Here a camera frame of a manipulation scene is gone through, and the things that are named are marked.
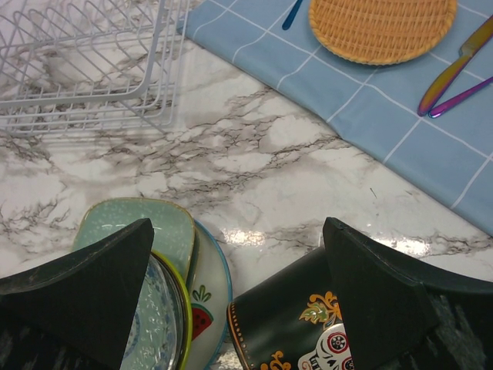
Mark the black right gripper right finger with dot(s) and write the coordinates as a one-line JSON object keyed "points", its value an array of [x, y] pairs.
{"points": [[402, 313]]}

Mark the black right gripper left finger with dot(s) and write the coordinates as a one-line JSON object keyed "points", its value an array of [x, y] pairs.
{"points": [[76, 312]]}

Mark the blue floral ceramic plate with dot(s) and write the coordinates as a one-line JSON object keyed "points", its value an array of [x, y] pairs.
{"points": [[160, 336]]}

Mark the black skull pattern mug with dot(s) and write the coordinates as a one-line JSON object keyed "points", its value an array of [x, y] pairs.
{"points": [[292, 320]]}

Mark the teal square ceramic plate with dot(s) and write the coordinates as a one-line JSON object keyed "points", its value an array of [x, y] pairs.
{"points": [[174, 228]]}

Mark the white watermelon round plate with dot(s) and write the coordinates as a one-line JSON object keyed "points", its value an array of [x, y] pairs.
{"points": [[210, 294]]}

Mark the blue checked cloth mat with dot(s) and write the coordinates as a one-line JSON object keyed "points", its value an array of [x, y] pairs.
{"points": [[374, 108]]}

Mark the iridescent rainbow spoon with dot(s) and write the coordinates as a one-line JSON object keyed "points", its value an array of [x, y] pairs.
{"points": [[456, 100]]}

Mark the iridescent rainbow knife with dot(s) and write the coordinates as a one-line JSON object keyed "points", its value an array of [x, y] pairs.
{"points": [[466, 53]]}

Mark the round woven wicker plate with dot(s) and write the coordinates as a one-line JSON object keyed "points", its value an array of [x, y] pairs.
{"points": [[379, 32]]}

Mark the blue metal fork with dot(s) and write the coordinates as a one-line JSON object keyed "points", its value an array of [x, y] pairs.
{"points": [[291, 15]]}

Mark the white wire dish rack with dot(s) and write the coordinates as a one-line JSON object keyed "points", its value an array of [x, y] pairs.
{"points": [[89, 65]]}

